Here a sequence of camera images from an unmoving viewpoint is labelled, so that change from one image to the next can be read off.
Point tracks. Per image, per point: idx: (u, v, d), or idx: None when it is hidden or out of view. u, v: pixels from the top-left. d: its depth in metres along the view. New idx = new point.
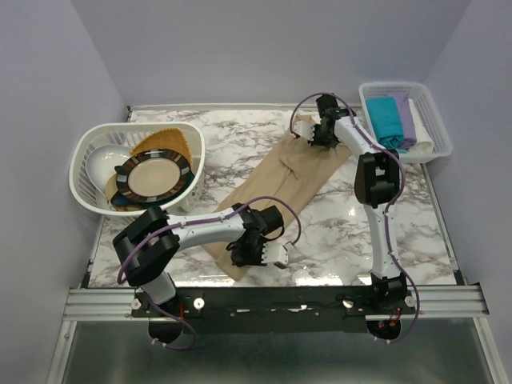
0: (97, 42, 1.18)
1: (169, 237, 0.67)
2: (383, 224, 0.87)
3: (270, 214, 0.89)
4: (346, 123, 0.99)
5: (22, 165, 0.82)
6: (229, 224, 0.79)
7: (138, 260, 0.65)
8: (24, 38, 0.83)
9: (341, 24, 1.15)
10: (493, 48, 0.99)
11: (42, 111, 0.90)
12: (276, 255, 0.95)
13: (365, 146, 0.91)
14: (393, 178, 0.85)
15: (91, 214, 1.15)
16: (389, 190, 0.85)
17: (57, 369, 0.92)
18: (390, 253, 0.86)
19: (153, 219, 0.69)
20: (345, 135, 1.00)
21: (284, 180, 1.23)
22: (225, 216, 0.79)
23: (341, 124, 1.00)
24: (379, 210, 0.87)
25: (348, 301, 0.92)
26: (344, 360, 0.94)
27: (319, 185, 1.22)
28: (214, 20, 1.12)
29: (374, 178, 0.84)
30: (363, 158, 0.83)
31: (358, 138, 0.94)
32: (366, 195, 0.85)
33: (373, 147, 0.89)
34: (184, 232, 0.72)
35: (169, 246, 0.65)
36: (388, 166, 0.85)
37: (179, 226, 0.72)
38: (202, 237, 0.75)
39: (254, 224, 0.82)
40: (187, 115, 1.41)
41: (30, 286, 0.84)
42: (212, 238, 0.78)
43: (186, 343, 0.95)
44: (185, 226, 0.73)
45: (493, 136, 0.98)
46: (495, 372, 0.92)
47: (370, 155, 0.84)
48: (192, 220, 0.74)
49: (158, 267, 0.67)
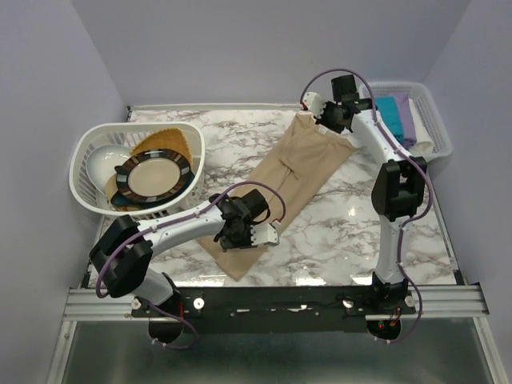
0: (97, 42, 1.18)
1: (141, 244, 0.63)
2: (398, 236, 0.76)
3: (251, 199, 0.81)
4: (367, 119, 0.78)
5: (22, 165, 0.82)
6: (206, 218, 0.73)
7: (114, 271, 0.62)
8: (25, 38, 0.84)
9: (341, 24, 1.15)
10: (493, 48, 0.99)
11: (42, 110, 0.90)
12: (266, 237, 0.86)
13: (388, 151, 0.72)
14: (417, 188, 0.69)
15: (91, 214, 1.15)
16: (411, 202, 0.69)
17: (57, 369, 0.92)
18: (398, 264, 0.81)
19: (123, 228, 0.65)
20: (362, 132, 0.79)
21: (284, 178, 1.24)
22: (200, 210, 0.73)
23: (361, 119, 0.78)
24: (396, 222, 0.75)
25: (348, 301, 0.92)
26: (343, 360, 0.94)
27: (319, 184, 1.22)
28: (214, 20, 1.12)
29: (396, 189, 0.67)
30: (386, 166, 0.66)
31: (382, 141, 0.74)
32: (385, 206, 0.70)
33: (398, 154, 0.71)
34: (158, 236, 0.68)
35: (142, 254, 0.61)
36: (413, 174, 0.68)
37: (152, 231, 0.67)
38: (178, 236, 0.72)
39: (236, 213, 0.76)
40: (187, 115, 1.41)
41: (29, 286, 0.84)
42: (192, 234, 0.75)
43: (186, 343, 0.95)
44: (157, 230, 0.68)
45: (493, 136, 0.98)
46: (495, 372, 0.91)
47: (395, 163, 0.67)
48: (165, 222, 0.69)
49: (136, 276, 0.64)
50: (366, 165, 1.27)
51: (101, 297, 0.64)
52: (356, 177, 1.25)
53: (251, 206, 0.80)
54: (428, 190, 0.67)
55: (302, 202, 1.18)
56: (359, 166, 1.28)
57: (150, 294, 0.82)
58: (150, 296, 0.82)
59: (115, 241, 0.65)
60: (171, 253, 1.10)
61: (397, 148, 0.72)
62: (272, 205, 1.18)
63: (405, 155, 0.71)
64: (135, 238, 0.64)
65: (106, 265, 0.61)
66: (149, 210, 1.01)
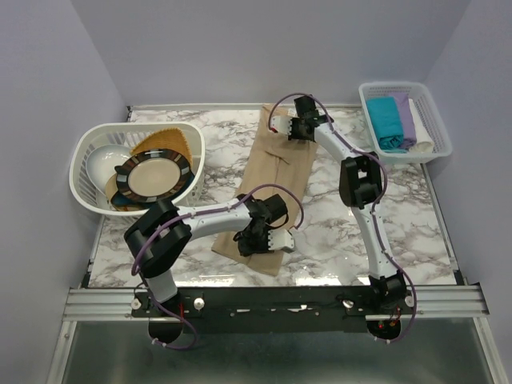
0: (97, 42, 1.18)
1: (181, 227, 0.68)
2: (372, 223, 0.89)
3: (274, 202, 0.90)
4: (326, 130, 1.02)
5: (22, 166, 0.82)
6: (236, 214, 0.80)
7: (152, 250, 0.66)
8: (24, 38, 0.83)
9: (341, 24, 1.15)
10: (494, 48, 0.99)
11: (41, 111, 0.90)
12: (282, 241, 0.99)
13: (346, 152, 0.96)
14: (375, 178, 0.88)
15: (91, 214, 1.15)
16: (373, 191, 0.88)
17: (58, 369, 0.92)
18: (383, 251, 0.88)
19: (164, 210, 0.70)
20: (324, 140, 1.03)
21: (277, 166, 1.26)
22: (232, 206, 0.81)
23: (319, 131, 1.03)
24: (367, 210, 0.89)
25: (348, 301, 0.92)
26: (344, 360, 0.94)
27: (313, 158, 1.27)
28: (214, 19, 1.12)
29: (358, 182, 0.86)
30: (346, 163, 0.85)
31: (338, 144, 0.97)
32: (351, 198, 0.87)
33: (354, 152, 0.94)
34: (194, 222, 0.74)
35: (182, 235, 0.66)
36: (370, 166, 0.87)
37: (190, 217, 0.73)
38: (210, 226, 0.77)
39: (259, 213, 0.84)
40: (187, 115, 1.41)
41: (29, 286, 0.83)
42: (220, 226, 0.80)
43: (187, 342, 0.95)
44: (194, 215, 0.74)
45: (493, 136, 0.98)
46: (495, 372, 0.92)
47: (352, 159, 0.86)
48: (202, 210, 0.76)
49: (170, 257, 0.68)
50: None
51: (134, 275, 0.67)
52: None
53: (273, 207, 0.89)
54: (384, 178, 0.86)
55: (304, 182, 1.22)
56: None
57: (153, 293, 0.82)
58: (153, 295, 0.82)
59: (155, 222, 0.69)
60: None
61: (352, 148, 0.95)
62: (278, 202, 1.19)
63: (361, 153, 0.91)
64: (175, 221, 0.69)
65: (143, 247, 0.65)
66: None
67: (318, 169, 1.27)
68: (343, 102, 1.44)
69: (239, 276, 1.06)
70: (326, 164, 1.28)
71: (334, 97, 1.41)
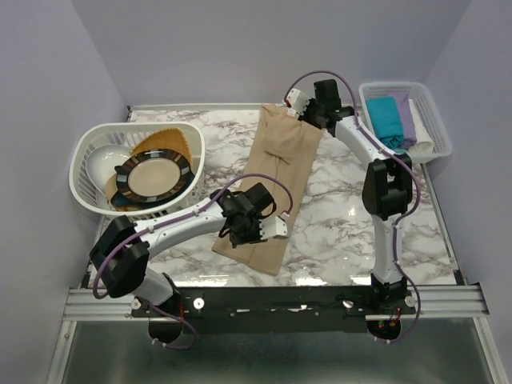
0: (97, 42, 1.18)
1: (137, 246, 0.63)
2: (391, 234, 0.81)
3: (254, 193, 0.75)
4: (350, 126, 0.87)
5: (22, 166, 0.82)
6: (206, 217, 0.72)
7: (110, 273, 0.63)
8: (25, 39, 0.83)
9: (342, 24, 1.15)
10: (493, 48, 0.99)
11: (42, 111, 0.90)
12: (274, 230, 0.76)
13: (373, 152, 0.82)
14: (405, 185, 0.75)
15: (92, 214, 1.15)
16: (402, 199, 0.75)
17: (58, 368, 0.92)
18: (395, 262, 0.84)
19: (119, 230, 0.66)
20: (346, 138, 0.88)
21: (277, 167, 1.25)
22: (199, 209, 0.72)
23: (342, 126, 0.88)
24: (389, 222, 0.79)
25: (348, 301, 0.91)
26: (344, 360, 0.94)
27: (313, 159, 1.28)
28: (214, 20, 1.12)
29: (385, 188, 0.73)
30: (373, 166, 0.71)
31: (366, 143, 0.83)
32: (377, 206, 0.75)
33: (382, 153, 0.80)
34: (154, 237, 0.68)
35: (136, 255, 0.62)
36: (399, 170, 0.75)
37: (149, 232, 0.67)
38: (174, 236, 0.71)
39: (238, 209, 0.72)
40: (187, 115, 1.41)
41: (29, 286, 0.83)
42: (190, 231, 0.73)
43: (187, 342, 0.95)
44: (154, 230, 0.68)
45: (493, 137, 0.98)
46: (495, 371, 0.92)
47: (380, 162, 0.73)
48: (162, 222, 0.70)
49: (134, 276, 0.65)
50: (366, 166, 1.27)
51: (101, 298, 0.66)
52: (356, 178, 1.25)
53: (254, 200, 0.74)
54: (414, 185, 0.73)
55: (304, 183, 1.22)
56: (358, 166, 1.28)
57: (147, 298, 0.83)
58: (150, 297, 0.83)
59: (114, 243, 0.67)
60: (171, 253, 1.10)
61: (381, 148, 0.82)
62: (277, 196, 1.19)
63: (390, 155, 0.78)
64: (132, 239, 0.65)
65: (100, 272, 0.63)
66: (148, 210, 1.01)
67: (318, 169, 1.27)
68: (343, 102, 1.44)
69: (239, 276, 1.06)
70: (326, 164, 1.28)
71: None
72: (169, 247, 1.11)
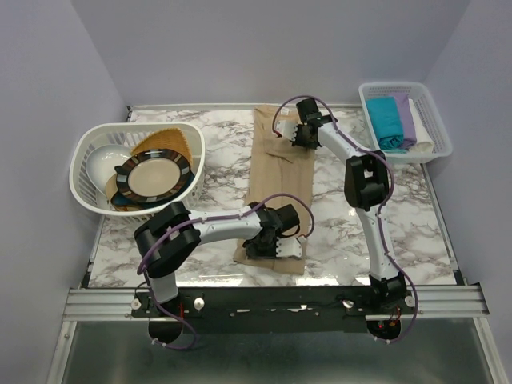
0: (97, 42, 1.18)
1: (190, 231, 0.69)
2: (378, 226, 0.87)
3: (287, 213, 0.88)
4: (329, 130, 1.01)
5: (22, 166, 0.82)
6: (246, 222, 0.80)
7: (159, 252, 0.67)
8: (24, 38, 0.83)
9: (342, 24, 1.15)
10: (493, 48, 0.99)
11: (41, 110, 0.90)
12: (291, 250, 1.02)
13: (350, 150, 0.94)
14: (382, 178, 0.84)
15: (92, 214, 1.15)
16: (380, 192, 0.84)
17: (58, 368, 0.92)
18: (386, 254, 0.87)
19: (175, 213, 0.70)
20: (328, 141, 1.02)
21: (280, 168, 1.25)
22: (243, 214, 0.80)
23: (324, 130, 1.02)
24: (372, 212, 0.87)
25: (348, 301, 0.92)
26: (343, 361, 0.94)
27: (314, 157, 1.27)
28: (214, 20, 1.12)
29: (363, 182, 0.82)
30: (351, 163, 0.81)
31: (343, 143, 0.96)
32: (358, 199, 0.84)
33: (358, 150, 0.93)
34: (205, 227, 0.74)
35: (190, 240, 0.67)
36: (376, 166, 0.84)
37: (201, 222, 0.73)
38: (220, 232, 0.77)
39: (270, 223, 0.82)
40: (187, 115, 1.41)
41: (30, 286, 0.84)
42: (230, 234, 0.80)
43: (186, 342, 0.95)
44: (206, 221, 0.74)
45: (493, 137, 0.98)
46: (495, 372, 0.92)
47: (358, 158, 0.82)
48: (212, 215, 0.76)
49: (178, 259, 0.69)
50: None
51: (139, 273, 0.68)
52: None
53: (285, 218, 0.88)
54: (390, 178, 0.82)
55: (310, 180, 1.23)
56: None
57: (154, 293, 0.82)
58: (159, 292, 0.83)
59: (166, 224, 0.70)
60: None
61: (357, 146, 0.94)
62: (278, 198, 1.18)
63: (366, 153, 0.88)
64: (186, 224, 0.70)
65: (151, 249, 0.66)
66: (148, 210, 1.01)
67: (318, 169, 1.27)
68: (343, 103, 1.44)
69: (239, 276, 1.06)
70: (326, 164, 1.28)
71: (334, 97, 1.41)
72: None
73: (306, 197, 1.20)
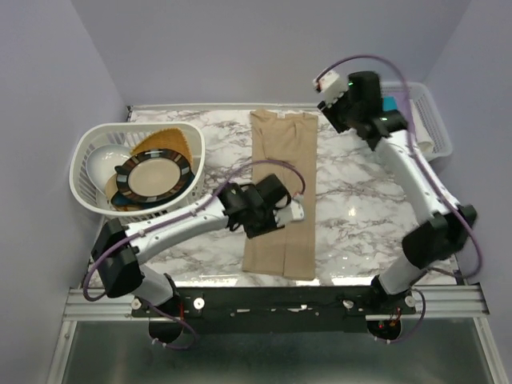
0: (98, 42, 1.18)
1: (129, 250, 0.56)
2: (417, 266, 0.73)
3: (267, 186, 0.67)
4: (400, 148, 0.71)
5: (22, 165, 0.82)
6: (204, 216, 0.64)
7: (107, 276, 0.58)
8: (24, 38, 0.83)
9: (342, 24, 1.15)
10: (494, 47, 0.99)
11: (41, 110, 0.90)
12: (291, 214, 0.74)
13: (430, 196, 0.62)
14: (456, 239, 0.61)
15: (92, 214, 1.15)
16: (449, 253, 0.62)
17: (58, 369, 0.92)
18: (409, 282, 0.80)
19: (110, 231, 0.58)
20: (396, 162, 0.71)
21: (282, 173, 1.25)
22: (198, 208, 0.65)
23: (392, 146, 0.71)
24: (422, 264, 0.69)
25: (348, 301, 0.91)
26: (343, 361, 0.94)
27: (314, 159, 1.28)
28: (214, 20, 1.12)
29: (438, 243, 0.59)
30: (430, 222, 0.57)
31: (422, 182, 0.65)
32: (422, 258, 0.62)
33: (444, 202, 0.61)
34: (145, 242, 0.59)
35: (125, 262, 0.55)
36: (458, 225, 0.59)
37: (139, 236, 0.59)
38: (170, 240, 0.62)
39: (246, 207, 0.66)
40: (187, 115, 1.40)
41: (29, 286, 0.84)
42: (186, 236, 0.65)
43: (187, 342, 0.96)
44: (145, 234, 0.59)
45: (494, 136, 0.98)
46: (496, 372, 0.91)
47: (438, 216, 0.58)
48: (154, 225, 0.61)
49: (128, 280, 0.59)
50: (366, 165, 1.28)
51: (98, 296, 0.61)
52: (356, 178, 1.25)
53: (265, 194, 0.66)
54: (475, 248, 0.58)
55: (313, 185, 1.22)
56: (359, 166, 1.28)
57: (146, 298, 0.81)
58: (148, 297, 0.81)
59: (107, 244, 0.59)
60: (171, 253, 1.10)
61: (441, 194, 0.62)
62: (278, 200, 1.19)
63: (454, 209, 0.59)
64: (122, 243, 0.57)
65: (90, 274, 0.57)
66: (148, 210, 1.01)
67: (318, 169, 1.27)
68: None
69: (239, 276, 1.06)
70: (326, 164, 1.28)
71: None
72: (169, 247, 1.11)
73: (310, 202, 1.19)
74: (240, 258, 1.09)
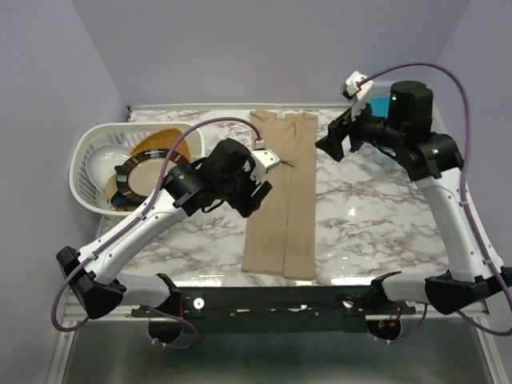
0: (97, 42, 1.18)
1: (86, 278, 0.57)
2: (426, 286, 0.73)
3: (218, 158, 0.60)
4: (450, 194, 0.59)
5: (22, 165, 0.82)
6: (155, 216, 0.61)
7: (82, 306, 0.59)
8: (24, 39, 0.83)
9: (342, 24, 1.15)
10: (494, 48, 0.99)
11: (41, 110, 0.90)
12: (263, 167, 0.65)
13: (475, 256, 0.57)
14: None
15: (92, 214, 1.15)
16: None
17: (57, 369, 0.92)
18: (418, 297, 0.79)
19: (66, 263, 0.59)
20: (435, 205, 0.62)
21: (284, 173, 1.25)
22: (145, 210, 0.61)
23: (441, 190, 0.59)
24: None
25: (348, 301, 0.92)
26: (343, 360, 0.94)
27: (314, 159, 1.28)
28: (214, 20, 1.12)
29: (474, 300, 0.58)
30: (474, 289, 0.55)
31: (468, 239, 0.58)
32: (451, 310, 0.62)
33: (489, 266, 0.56)
34: (99, 265, 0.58)
35: (86, 289, 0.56)
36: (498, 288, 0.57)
37: (91, 260, 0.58)
38: (129, 250, 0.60)
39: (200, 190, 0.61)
40: (187, 115, 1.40)
41: (29, 286, 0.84)
42: (148, 238, 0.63)
43: (187, 343, 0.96)
44: (97, 256, 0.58)
45: (494, 137, 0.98)
46: (495, 371, 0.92)
47: (484, 282, 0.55)
48: (103, 243, 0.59)
49: (103, 300, 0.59)
50: (366, 165, 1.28)
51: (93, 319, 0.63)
52: (356, 178, 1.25)
53: (220, 167, 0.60)
54: None
55: (313, 186, 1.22)
56: (359, 166, 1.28)
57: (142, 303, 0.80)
58: (146, 302, 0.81)
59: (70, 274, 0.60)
60: (171, 253, 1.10)
61: (487, 254, 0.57)
62: (278, 200, 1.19)
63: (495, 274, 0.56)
64: (82, 271, 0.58)
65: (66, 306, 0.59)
66: None
67: (318, 169, 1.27)
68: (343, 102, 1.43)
69: (239, 276, 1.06)
70: (326, 164, 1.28)
71: (334, 97, 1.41)
72: (170, 247, 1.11)
73: (310, 202, 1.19)
74: (240, 258, 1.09)
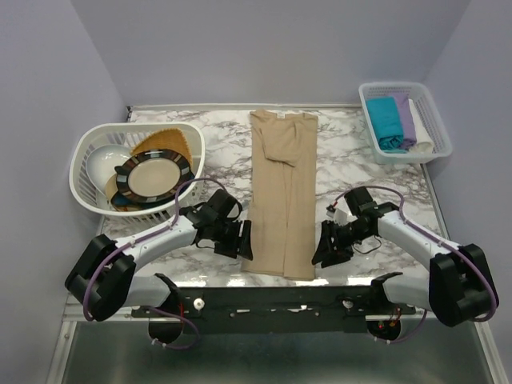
0: (97, 42, 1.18)
1: (124, 260, 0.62)
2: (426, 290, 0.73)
3: (217, 201, 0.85)
4: (394, 220, 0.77)
5: (22, 166, 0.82)
6: (179, 229, 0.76)
7: (98, 292, 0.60)
8: (22, 39, 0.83)
9: (342, 25, 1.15)
10: (494, 48, 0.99)
11: (40, 110, 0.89)
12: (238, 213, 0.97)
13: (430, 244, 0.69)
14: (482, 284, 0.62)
15: (92, 214, 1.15)
16: (481, 298, 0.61)
17: (58, 368, 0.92)
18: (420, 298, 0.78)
19: (101, 246, 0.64)
20: (395, 235, 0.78)
21: (284, 174, 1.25)
22: (173, 222, 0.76)
23: (386, 220, 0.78)
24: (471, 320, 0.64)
25: (348, 301, 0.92)
26: (343, 360, 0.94)
27: (314, 160, 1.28)
28: (213, 20, 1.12)
29: (460, 288, 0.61)
30: (439, 262, 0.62)
31: (420, 237, 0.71)
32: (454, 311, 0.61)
33: (444, 246, 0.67)
34: (137, 250, 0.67)
35: (125, 268, 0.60)
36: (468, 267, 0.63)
37: (130, 246, 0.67)
38: (154, 250, 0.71)
39: (206, 221, 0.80)
40: (187, 115, 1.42)
41: (29, 287, 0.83)
42: (166, 248, 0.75)
43: (187, 343, 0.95)
44: (135, 243, 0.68)
45: (494, 137, 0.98)
46: (495, 371, 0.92)
47: (446, 258, 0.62)
48: (141, 236, 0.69)
49: (121, 292, 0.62)
50: (366, 166, 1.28)
51: (89, 320, 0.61)
52: (356, 178, 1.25)
53: (218, 207, 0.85)
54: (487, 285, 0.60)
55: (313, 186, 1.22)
56: (359, 166, 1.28)
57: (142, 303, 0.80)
58: (146, 302, 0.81)
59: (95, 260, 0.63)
60: (171, 253, 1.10)
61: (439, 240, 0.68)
62: (278, 201, 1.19)
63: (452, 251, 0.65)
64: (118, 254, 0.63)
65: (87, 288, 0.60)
66: (148, 210, 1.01)
67: (318, 169, 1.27)
68: (343, 103, 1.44)
69: (239, 276, 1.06)
70: (326, 164, 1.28)
71: (334, 97, 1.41)
72: None
73: (310, 204, 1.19)
74: (239, 258, 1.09)
